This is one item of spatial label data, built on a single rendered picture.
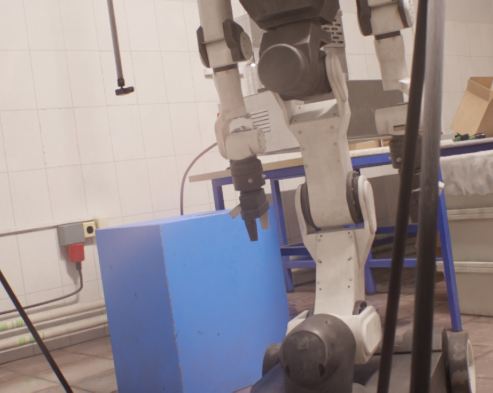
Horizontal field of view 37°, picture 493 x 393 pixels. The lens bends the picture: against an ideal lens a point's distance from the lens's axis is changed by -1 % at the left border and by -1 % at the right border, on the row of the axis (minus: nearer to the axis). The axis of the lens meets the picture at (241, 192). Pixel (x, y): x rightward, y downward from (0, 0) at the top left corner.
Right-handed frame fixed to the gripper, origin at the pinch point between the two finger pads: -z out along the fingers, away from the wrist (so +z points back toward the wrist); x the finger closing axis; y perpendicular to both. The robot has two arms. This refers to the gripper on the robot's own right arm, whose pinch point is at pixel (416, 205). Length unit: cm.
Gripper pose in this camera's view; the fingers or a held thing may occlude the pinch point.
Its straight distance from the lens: 196.9
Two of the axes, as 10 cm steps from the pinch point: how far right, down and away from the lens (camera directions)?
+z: -2.1, -9.6, -1.9
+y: -9.2, 1.3, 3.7
